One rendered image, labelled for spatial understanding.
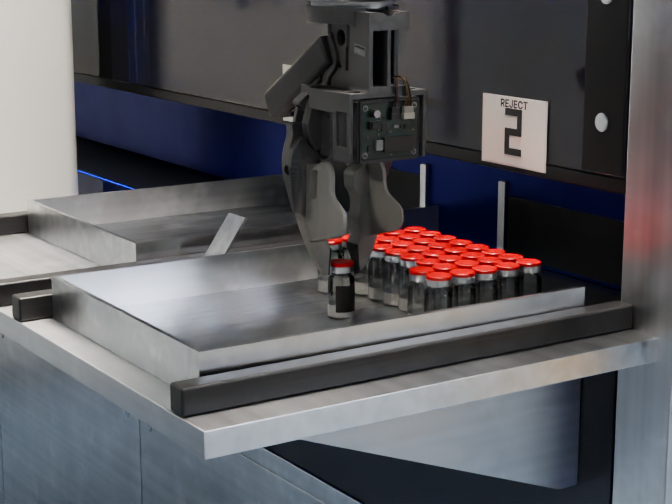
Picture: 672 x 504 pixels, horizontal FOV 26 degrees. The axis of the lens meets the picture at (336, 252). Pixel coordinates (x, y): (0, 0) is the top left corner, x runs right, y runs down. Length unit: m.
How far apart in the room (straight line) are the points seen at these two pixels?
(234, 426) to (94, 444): 1.24
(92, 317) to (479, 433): 0.32
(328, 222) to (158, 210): 0.51
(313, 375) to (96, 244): 0.45
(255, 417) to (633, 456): 0.37
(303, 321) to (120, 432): 0.93
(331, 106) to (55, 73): 0.85
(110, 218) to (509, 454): 0.58
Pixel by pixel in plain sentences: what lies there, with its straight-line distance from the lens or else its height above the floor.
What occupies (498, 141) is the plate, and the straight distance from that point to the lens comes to 1.28.
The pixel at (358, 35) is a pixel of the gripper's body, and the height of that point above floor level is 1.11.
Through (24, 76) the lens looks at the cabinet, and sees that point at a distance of 1.89.
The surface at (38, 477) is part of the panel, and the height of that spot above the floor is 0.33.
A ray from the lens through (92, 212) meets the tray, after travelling 1.58.
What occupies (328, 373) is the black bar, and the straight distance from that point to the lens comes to 1.00.
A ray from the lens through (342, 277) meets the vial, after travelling 1.17.
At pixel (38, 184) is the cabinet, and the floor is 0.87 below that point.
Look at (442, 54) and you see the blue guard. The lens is 1.34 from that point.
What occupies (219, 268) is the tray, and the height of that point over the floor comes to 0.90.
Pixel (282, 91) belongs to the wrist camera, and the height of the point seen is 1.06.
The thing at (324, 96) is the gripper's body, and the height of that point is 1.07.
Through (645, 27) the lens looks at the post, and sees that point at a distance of 1.14.
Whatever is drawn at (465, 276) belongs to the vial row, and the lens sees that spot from 1.14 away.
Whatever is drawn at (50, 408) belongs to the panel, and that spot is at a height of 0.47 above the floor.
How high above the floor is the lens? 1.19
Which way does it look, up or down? 12 degrees down
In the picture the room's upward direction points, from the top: straight up
